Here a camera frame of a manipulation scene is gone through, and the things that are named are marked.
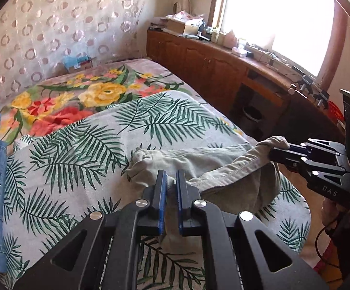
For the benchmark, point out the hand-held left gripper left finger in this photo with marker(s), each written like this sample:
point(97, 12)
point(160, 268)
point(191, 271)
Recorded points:
point(162, 199)

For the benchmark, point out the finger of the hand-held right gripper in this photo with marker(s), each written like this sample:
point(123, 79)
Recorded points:
point(319, 146)
point(283, 157)

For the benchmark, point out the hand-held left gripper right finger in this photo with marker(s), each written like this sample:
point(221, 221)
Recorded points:
point(181, 199)

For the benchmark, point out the grey pants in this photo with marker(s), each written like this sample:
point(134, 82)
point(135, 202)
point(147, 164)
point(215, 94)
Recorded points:
point(223, 169)

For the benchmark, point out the person's right hand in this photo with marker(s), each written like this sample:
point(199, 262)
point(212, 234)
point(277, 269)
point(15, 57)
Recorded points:
point(329, 214)

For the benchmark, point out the red basket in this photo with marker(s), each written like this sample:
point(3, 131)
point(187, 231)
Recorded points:
point(336, 111)

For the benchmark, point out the black metal device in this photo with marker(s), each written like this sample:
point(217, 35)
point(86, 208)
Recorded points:
point(321, 98)
point(304, 83)

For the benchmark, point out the black trash bin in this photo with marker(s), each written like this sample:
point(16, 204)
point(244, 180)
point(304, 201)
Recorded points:
point(252, 116)

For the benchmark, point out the palm leaf printed sheet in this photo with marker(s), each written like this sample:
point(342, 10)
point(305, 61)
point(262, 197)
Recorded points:
point(87, 157)

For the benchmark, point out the white power strip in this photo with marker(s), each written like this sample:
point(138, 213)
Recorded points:
point(268, 56)

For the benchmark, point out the white tissue box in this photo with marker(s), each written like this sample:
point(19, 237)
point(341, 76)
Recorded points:
point(239, 51)

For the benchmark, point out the long wooden cabinet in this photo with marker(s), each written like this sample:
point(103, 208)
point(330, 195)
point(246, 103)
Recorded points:
point(205, 66)

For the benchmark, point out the floral blanket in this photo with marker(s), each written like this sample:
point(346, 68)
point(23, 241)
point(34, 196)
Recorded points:
point(108, 90)

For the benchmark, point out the small pale bottle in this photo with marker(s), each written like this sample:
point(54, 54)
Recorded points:
point(214, 35)

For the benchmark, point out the window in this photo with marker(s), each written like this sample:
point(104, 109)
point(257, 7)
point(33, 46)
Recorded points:
point(271, 15)

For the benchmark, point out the cardboard box with blue contents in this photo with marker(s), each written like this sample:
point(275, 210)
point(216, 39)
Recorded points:
point(77, 64)

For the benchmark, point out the open cardboard box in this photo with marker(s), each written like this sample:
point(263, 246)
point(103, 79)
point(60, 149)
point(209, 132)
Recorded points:
point(178, 26)

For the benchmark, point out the crumpled printed paper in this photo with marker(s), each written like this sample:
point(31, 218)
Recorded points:
point(190, 15)

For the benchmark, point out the circle patterned curtain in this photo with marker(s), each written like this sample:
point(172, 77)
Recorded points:
point(57, 21)

